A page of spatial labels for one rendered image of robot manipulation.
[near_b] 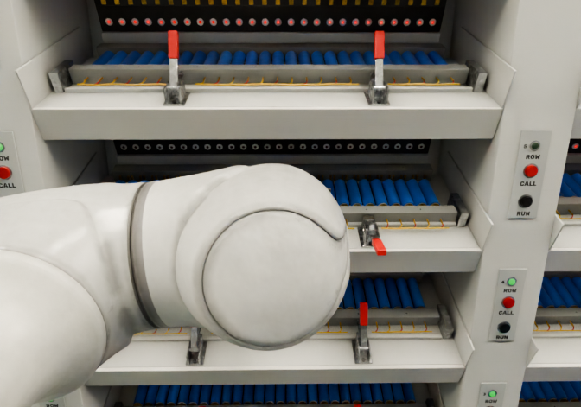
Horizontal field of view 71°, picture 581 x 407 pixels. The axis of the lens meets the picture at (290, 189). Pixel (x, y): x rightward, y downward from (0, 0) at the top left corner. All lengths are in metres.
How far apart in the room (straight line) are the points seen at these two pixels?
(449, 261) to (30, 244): 0.53
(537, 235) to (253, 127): 0.43
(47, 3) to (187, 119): 0.26
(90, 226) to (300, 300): 0.13
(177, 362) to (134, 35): 0.52
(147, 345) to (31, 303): 0.51
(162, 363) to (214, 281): 0.53
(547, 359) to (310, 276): 0.65
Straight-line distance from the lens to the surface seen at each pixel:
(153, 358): 0.73
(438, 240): 0.64
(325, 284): 0.20
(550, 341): 0.84
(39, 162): 0.63
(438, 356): 0.74
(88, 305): 0.25
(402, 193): 0.68
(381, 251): 0.53
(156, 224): 0.25
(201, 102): 0.56
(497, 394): 0.80
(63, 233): 0.26
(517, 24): 0.60
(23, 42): 0.63
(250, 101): 0.55
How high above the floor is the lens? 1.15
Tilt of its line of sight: 16 degrees down
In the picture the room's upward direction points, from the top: straight up
